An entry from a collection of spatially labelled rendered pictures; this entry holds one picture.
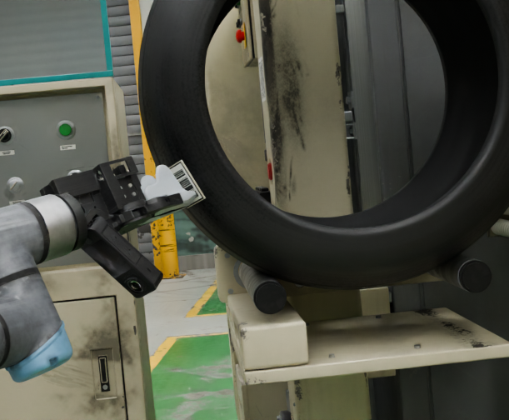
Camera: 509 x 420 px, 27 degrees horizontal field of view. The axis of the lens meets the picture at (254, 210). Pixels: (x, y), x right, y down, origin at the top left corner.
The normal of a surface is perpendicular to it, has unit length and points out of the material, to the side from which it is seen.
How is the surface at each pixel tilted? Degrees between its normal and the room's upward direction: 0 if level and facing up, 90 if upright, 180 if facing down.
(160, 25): 74
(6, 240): 69
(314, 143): 90
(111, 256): 125
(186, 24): 86
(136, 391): 90
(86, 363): 90
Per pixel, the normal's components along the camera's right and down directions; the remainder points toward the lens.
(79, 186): 0.60, -0.36
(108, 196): -0.68, 0.23
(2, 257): 0.36, -0.29
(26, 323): 0.83, -0.34
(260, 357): 0.07, 0.04
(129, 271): -0.35, 0.65
